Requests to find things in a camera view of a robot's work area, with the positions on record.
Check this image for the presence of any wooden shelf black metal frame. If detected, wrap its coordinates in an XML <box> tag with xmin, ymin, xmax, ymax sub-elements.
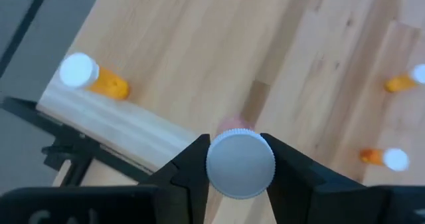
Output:
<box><xmin>0</xmin><ymin>0</ymin><xmax>319</xmax><ymax>189</ymax></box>

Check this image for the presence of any orange medicine bottle white cap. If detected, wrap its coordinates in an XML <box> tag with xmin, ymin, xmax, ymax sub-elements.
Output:
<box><xmin>359</xmin><ymin>147</ymin><xmax>410</xmax><ymax>172</ymax></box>
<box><xmin>384</xmin><ymin>63</ymin><xmax>425</xmax><ymax>94</ymax></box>
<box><xmin>58</xmin><ymin>52</ymin><xmax>131</xmax><ymax>101</ymax></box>

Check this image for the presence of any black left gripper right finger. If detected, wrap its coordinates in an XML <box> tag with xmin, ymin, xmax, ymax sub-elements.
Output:
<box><xmin>260</xmin><ymin>132</ymin><xmax>425</xmax><ymax>224</ymax></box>

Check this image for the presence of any pink medicine bottle white cap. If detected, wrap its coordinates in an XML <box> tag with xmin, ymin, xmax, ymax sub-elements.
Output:
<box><xmin>205</xmin><ymin>115</ymin><xmax>277</xmax><ymax>200</ymax></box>

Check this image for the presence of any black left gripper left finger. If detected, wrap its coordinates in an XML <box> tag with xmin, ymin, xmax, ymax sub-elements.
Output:
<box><xmin>0</xmin><ymin>134</ymin><xmax>211</xmax><ymax>224</ymax></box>

